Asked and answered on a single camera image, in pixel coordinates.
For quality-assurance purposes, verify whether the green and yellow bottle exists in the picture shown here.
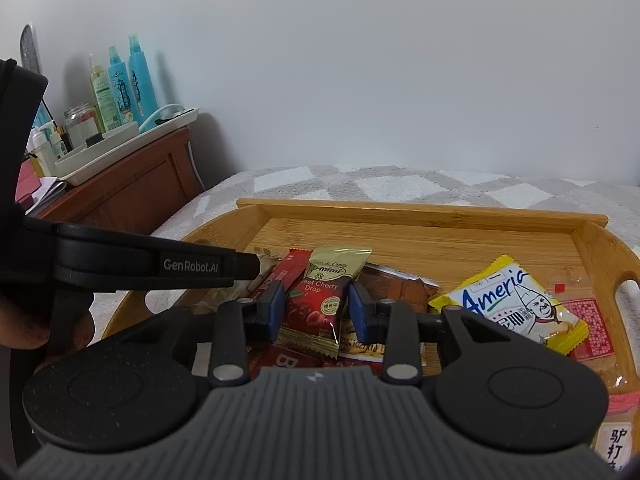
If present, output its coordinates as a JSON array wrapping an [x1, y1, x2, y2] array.
[[89, 55, 121, 133]]

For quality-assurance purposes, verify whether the person's left hand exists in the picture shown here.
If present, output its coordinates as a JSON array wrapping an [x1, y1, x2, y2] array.
[[0, 291, 96, 373]]

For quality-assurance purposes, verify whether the wooden serving tray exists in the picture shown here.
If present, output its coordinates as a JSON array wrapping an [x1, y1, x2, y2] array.
[[100, 197, 640, 441]]

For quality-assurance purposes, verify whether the white plastic tray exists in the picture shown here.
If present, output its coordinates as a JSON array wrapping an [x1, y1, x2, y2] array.
[[54, 105, 201, 187]]

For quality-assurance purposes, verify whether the stack of papers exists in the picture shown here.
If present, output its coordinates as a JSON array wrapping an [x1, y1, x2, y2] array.
[[22, 176, 68, 213]]

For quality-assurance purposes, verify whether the white bottle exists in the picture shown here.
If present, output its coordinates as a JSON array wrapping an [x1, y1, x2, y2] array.
[[27, 127, 53, 177]]

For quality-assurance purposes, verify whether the glass jar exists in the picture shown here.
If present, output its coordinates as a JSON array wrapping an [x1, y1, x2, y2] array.
[[64, 102, 103, 150]]

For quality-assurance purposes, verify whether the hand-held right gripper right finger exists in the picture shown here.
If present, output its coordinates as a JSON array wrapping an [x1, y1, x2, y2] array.
[[348, 282, 541, 386]]

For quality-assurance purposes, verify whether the electric fan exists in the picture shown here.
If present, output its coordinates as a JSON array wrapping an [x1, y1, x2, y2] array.
[[19, 22, 42, 75]]

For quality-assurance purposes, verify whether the red clear cracker packet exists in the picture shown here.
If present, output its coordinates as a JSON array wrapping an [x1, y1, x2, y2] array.
[[552, 280, 631, 391]]

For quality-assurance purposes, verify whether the grey checked blanket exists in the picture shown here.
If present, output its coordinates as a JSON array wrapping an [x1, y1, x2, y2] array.
[[92, 164, 640, 346]]

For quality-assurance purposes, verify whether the long red biscuit packet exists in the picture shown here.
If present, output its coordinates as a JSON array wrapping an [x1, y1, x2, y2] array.
[[248, 249, 313, 301]]

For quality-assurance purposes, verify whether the brown peanut packet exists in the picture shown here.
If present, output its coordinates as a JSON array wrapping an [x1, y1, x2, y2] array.
[[352, 262, 440, 313]]

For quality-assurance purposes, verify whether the pink box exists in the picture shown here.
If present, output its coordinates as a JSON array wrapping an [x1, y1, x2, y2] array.
[[15, 157, 43, 206]]

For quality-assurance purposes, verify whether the red cherry candy packet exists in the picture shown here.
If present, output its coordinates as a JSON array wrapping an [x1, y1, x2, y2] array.
[[277, 246, 373, 358]]

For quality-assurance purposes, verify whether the yellow snack packet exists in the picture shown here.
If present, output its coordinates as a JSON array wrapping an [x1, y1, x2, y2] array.
[[429, 255, 590, 356]]

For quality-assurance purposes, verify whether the teal spray bottle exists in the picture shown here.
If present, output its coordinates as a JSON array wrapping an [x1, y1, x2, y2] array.
[[107, 46, 133, 128], [127, 35, 160, 118]]

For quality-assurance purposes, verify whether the gold and white snack packet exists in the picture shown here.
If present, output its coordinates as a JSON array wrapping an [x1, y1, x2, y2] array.
[[200, 247, 278, 311]]

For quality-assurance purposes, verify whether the brown wooden dresser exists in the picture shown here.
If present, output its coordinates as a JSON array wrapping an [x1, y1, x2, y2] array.
[[32, 127, 206, 238]]

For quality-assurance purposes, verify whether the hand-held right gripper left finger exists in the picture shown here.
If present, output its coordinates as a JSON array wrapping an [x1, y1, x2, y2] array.
[[102, 280, 287, 386]]

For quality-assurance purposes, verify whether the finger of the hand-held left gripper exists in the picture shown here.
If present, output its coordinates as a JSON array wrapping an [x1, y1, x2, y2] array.
[[232, 251, 262, 282]]

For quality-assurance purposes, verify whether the red clear-ended biscuit packet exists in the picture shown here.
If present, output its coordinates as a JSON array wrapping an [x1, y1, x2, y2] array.
[[248, 342, 341, 381]]

